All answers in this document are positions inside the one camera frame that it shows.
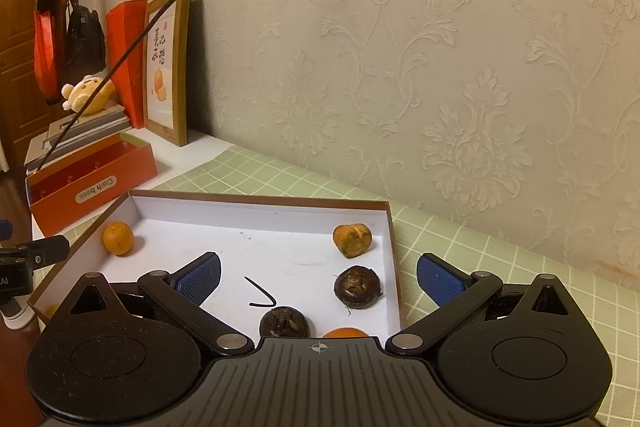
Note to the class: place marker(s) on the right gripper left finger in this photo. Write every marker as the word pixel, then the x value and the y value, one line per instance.
pixel 177 297

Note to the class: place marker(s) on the brown cardboard box white inside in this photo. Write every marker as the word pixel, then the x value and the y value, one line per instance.
pixel 272 250

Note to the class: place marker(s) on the red hanging bag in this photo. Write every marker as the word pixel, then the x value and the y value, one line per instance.
pixel 45 59

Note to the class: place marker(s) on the wooden picture frame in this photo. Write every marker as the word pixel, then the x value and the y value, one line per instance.
pixel 164 69

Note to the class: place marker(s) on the brown wooden door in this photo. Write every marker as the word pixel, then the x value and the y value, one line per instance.
pixel 24 112

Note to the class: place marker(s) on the small orange tangerine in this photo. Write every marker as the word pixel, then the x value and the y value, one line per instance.
pixel 117 238

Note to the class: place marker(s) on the red cloth book box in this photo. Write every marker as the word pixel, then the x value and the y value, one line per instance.
pixel 73 186

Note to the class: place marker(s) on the dark round water chestnut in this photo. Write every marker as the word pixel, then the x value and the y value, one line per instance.
pixel 284 322

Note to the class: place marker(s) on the small plush toy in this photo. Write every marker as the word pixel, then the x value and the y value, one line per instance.
pixel 85 93

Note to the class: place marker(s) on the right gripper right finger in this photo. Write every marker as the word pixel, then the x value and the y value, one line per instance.
pixel 458 296

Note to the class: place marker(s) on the black hanging bag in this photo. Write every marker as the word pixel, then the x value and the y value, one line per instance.
pixel 85 45

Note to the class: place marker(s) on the stack of grey books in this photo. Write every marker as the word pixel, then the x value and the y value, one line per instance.
pixel 85 131

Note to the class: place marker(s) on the red paper envelope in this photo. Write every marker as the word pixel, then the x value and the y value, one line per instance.
pixel 123 24

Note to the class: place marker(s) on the walnut-like brown fruit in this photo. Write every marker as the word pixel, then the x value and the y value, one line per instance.
pixel 352 240

